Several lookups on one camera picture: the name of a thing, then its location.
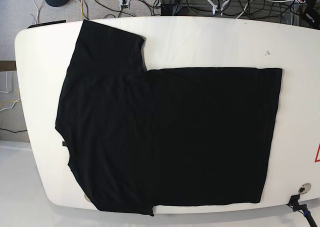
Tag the black T-shirt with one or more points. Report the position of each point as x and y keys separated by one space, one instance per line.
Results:
x=184 y=137

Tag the metal table grommet left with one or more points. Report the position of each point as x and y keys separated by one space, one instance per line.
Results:
x=86 y=197

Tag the metal table grommet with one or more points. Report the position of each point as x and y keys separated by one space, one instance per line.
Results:
x=86 y=197
x=305 y=188

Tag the red warning triangle sticker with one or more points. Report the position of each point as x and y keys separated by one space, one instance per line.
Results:
x=317 y=157

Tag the metal table grommet right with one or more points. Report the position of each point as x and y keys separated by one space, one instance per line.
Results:
x=305 y=188

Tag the black aluminium frame post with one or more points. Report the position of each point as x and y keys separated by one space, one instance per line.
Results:
x=168 y=9

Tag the black clamp with cable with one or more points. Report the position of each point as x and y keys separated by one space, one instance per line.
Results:
x=301 y=208

